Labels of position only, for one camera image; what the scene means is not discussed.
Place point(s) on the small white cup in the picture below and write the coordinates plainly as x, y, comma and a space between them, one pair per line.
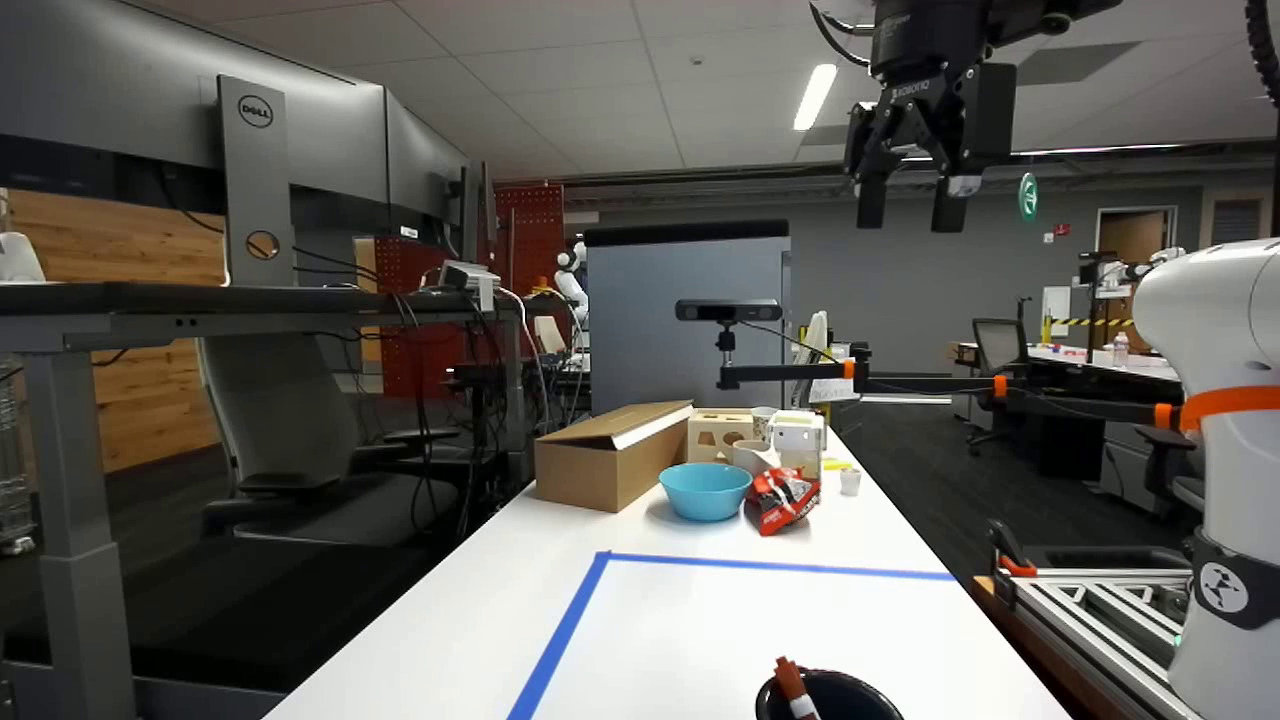
849, 483

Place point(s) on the green round sign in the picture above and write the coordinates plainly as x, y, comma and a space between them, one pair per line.
1031, 192

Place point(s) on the grey office chair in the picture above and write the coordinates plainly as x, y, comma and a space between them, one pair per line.
287, 427

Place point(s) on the white plastic container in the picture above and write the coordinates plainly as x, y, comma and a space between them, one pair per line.
798, 441

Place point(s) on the smaller grey monitor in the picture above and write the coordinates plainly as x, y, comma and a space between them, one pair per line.
424, 164

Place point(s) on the large grey Dell monitor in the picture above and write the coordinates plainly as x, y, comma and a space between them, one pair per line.
135, 95

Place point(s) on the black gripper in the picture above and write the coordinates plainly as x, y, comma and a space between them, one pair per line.
926, 60

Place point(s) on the brown cardboard box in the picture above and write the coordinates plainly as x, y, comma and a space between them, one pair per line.
605, 463

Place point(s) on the light blue bowl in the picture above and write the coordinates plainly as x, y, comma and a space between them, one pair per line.
704, 489

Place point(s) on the beige small box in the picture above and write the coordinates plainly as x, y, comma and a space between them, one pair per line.
721, 434

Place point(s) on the blue grey partition panel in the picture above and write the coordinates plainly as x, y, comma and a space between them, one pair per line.
686, 322

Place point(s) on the red and white marker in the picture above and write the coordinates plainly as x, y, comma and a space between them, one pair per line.
793, 684

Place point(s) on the black camera on mount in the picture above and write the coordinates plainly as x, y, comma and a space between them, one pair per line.
727, 308

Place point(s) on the wooden wall panel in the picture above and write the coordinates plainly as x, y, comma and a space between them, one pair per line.
122, 334

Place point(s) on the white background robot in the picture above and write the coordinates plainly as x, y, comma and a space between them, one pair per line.
574, 282

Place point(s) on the wooden door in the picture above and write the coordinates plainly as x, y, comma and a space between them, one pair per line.
1134, 238

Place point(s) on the rectangular ceiling light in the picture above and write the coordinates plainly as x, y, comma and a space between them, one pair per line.
813, 99

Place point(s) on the grey standing desk frame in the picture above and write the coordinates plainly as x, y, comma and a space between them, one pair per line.
81, 533

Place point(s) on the aluminium rail robot base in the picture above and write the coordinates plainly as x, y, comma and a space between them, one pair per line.
1094, 613

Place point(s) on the white device on desk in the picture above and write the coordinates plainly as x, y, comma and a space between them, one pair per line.
467, 286

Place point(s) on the blue tape line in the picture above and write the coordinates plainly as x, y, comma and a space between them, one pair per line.
574, 624

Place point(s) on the red snack packet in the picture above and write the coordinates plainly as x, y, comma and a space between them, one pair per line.
781, 504

